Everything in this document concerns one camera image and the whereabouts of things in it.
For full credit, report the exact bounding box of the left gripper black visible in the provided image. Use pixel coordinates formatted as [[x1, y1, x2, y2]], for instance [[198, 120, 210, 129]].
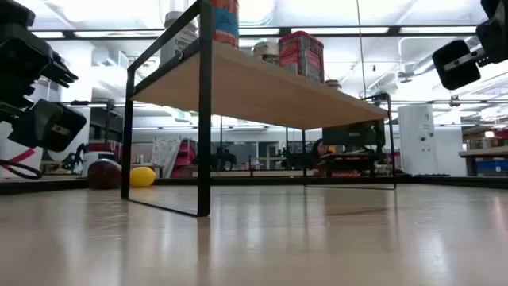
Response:
[[0, 0, 87, 153]]

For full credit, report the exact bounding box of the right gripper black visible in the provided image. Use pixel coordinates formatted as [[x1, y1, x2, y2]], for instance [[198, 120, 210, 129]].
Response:
[[431, 0, 508, 91]]

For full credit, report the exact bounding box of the white lid seasoning jar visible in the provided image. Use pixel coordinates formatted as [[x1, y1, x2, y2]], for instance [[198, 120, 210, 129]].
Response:
[[160, 10, 199, 67]]

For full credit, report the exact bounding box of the red spice tin box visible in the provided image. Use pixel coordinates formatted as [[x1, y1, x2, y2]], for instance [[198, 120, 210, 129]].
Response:
[[278, 30, 325, 84]]

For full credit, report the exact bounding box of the orange label spice jar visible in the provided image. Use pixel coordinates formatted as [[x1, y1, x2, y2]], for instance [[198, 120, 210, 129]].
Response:
[[210, 0, 241, 49]]

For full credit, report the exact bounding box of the white bin red stripe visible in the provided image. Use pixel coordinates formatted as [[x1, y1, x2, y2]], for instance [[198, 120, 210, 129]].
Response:
[[0, 118, 44, 179]]

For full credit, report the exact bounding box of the background wooden table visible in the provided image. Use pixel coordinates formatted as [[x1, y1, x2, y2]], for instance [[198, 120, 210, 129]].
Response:
[[459, 145, 508, 176]]

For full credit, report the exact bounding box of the dark red round fruit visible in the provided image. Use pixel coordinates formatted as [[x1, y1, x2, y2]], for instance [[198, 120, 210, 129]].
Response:
[[87, 158, 123, 191]]

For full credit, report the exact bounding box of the white tall cabinet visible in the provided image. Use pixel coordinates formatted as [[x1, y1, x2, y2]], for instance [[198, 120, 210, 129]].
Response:
[[398, 103, 440, 176]]

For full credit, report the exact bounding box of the blue storage bin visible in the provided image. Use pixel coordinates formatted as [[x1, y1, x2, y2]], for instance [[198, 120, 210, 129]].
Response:
[[475, 159, 508, 175]]

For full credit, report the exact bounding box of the yellow lemon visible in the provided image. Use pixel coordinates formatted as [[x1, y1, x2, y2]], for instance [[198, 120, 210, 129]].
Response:
[[129, 166, 157, 188]]

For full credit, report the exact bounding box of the black computer monitor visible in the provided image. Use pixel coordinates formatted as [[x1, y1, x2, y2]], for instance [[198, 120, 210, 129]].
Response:
[[321, 121, 386, 147]]

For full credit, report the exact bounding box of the red rolling cart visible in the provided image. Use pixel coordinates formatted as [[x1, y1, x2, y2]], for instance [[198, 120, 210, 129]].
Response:
[[170, 138, 198, 179]]

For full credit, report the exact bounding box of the person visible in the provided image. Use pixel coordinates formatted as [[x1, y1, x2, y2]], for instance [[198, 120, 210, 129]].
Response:
[[310, 137, 331, 176]]

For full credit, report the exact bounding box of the black cable loop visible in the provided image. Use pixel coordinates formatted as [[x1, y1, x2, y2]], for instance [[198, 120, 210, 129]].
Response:
[[0, 158, 44, 180]]

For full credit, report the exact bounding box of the black overhead frame bar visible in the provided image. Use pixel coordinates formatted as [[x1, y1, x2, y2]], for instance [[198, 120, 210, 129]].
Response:
[[27, 25, 477, 40]]

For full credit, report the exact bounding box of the wooden shelf black metal frame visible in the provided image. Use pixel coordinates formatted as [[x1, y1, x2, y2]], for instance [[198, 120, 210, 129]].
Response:
[[121, 0, 398, 218]]

